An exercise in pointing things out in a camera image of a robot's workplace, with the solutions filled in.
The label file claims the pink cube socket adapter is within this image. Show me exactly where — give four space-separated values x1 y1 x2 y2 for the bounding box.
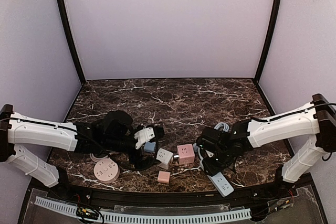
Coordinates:
177 144 195 166

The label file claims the grey cable duct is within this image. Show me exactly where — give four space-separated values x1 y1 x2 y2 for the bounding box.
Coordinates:
101 209 251 224
34 196 77 218

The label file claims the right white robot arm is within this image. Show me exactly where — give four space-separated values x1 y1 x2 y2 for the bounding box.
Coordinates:
196 93 335 183

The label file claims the left black frame post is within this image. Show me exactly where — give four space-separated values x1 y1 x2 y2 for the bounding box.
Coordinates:
56 0 86 86

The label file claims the blue power strip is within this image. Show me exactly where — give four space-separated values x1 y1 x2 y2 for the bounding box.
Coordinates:
207 172 234 198

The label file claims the pink round power socket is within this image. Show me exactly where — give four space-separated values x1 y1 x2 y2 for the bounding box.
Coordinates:
93 158 120 184

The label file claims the white cube socket adapter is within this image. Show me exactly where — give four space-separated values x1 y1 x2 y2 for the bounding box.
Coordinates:
156 148 174 169

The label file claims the right grey cable duct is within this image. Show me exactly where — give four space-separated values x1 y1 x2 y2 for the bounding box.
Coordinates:
101 209 251 224

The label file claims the blue charger plug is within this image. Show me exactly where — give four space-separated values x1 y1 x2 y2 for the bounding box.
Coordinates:
143 142 156 153

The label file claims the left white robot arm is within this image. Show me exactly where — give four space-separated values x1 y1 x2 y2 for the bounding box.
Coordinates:
1 104 164 188

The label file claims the right black frame post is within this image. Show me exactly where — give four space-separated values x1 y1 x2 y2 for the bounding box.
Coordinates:
254 0 281 85

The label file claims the left grey cable duct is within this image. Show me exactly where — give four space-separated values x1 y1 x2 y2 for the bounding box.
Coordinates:
34 196 77 218

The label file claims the black frame post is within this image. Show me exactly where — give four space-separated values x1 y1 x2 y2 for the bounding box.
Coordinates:
56 0 86 86
254 0 281 85

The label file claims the pink flat charger plug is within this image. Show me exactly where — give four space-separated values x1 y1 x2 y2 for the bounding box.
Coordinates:
157 171 171 184

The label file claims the small circuit board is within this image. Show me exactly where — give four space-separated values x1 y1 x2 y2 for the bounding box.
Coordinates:
76 207 99 219

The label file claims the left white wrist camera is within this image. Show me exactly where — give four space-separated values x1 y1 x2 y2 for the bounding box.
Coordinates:
134 127 155 150

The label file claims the black front rail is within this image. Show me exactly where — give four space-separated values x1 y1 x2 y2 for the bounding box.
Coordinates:
31 174 313 209

